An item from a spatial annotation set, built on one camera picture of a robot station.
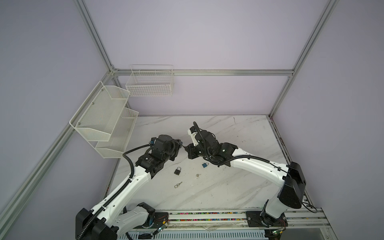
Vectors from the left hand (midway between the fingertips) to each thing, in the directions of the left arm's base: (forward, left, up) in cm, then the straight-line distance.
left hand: (181, 142), depth 76 cm
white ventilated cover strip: (-38, -10, -24) cm, 46 cm away
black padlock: (-6, +3, -23) cm, 24 cm away
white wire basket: (+42, +22, +10) cm, 48 cm away
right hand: (-4, -1, -1) cm, 4 cm away
